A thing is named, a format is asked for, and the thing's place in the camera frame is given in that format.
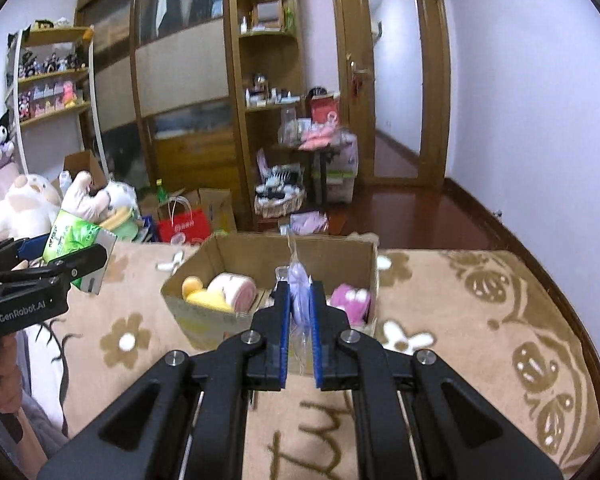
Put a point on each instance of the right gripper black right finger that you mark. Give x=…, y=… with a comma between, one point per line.
x=414, y=416

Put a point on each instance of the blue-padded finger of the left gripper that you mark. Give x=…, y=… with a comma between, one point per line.
x=30, y=248

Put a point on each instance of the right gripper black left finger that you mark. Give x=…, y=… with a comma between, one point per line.
x=185, y=418

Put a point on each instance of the green tissue pack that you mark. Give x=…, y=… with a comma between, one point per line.
x=84, y=245

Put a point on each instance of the clear bag with lilac item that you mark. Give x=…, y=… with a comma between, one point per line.
x=299, y=281

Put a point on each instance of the person's left hand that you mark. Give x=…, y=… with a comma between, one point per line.
x=10, y=376

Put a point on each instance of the large cream plush bear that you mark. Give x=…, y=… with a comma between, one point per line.
x=29, y=207

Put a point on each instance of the white plush with pink paws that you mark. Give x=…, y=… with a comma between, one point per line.
x=83, y=201

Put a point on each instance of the green yellow plush toy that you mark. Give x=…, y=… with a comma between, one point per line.
x=123, y=223

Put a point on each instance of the pink white plush toy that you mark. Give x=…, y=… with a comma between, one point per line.
x=354, y=301

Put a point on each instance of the white pink cube plush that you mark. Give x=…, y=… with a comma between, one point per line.
x=239, y=291

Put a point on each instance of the green glass bottle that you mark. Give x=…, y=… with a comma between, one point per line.
x=162, y=196

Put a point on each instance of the red paper shopping bag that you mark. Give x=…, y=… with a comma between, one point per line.
x=182, y=224

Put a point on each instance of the small box with pink items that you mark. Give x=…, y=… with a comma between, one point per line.
x=306, y=223

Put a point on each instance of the wooden wardrobe with panels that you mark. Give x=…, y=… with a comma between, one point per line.
x=162, y=93

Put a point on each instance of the wicker basket of socks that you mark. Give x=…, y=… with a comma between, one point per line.
x=281, y=191

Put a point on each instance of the clear plastic storage bin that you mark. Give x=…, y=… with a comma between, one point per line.
x=337, y=167

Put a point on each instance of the black side table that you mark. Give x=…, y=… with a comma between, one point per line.
x=305, y=159

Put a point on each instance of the pink folded cloth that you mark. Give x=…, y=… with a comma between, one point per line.
x=314, y=139

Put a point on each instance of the red box on table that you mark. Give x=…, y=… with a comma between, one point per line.
x=325, y=109

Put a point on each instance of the wooden corner shelf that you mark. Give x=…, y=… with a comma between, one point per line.
x=264, y=54

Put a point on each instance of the wooden door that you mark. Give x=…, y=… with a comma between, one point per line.
x=395, y=79

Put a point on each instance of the white wall shelf rack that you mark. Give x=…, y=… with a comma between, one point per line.
x=50, y=91

